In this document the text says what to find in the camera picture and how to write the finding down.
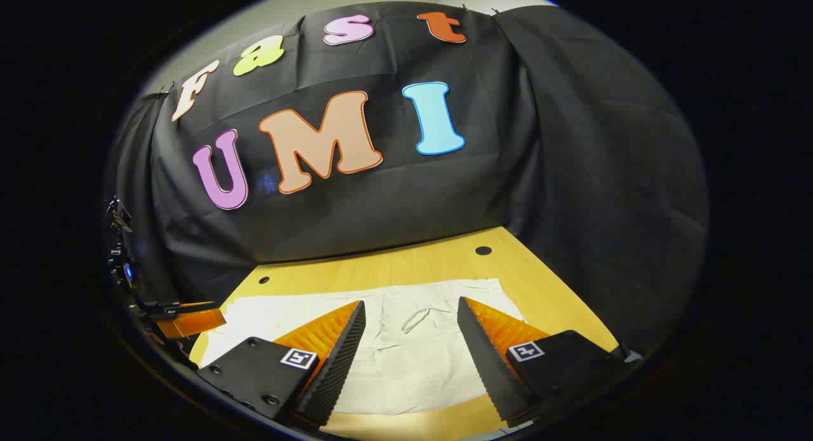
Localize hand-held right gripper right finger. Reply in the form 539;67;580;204
457;296;643;428

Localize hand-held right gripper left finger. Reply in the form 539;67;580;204
196;300;368;428

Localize white jeans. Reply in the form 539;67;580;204
199;278;527;416

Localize black backdrop cloth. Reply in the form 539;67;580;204
105;1;710;359

